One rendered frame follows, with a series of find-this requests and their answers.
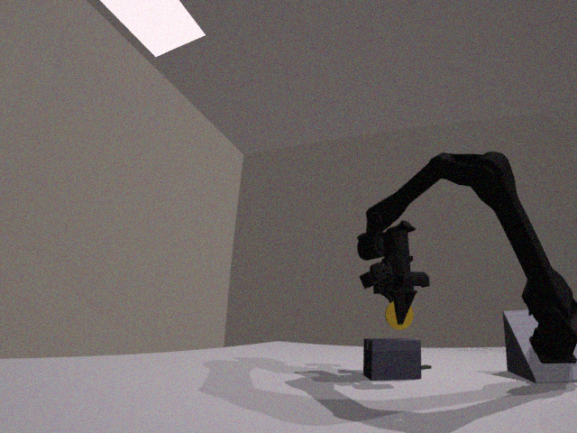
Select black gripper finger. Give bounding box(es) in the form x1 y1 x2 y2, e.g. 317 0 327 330
387 290 417 325
381 292 394 303

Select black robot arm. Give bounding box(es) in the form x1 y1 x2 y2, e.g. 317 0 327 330
357 152 577 364

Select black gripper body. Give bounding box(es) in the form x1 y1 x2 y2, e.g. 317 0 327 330
373 251 430 294

